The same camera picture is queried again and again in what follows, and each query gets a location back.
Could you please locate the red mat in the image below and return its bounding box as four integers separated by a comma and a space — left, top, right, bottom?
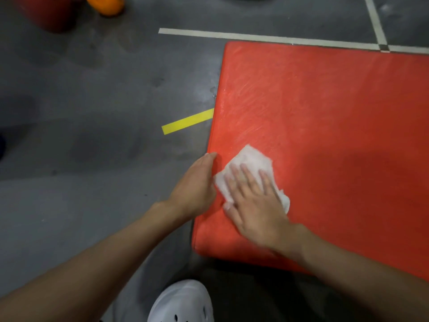
191, 40, 429, 282

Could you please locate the orange kettlebell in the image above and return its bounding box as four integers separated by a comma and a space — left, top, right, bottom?
84, 0, 126, 17

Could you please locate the red kettlebell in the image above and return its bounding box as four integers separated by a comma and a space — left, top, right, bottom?
10, 0, 83, 33

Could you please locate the long yellow tape strip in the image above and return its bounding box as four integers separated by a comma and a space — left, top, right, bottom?
161, 108, 215, 136

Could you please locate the person's right hand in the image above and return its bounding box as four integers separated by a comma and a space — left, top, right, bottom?
223, 163, 311, 257

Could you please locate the white wet wipe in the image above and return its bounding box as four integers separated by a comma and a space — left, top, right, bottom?
213, 144, 291, 214

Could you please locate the white shoe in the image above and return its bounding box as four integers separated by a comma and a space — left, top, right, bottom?
147, 280, 215, 322

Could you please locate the person's left forearm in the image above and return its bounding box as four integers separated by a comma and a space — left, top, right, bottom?
0, 201, 190, 322

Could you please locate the person's left hand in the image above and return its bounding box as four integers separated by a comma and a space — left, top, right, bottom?
167, 152, 218, 221

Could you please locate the person's right forearm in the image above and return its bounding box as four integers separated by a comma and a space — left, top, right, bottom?
291, 226, 429, 322

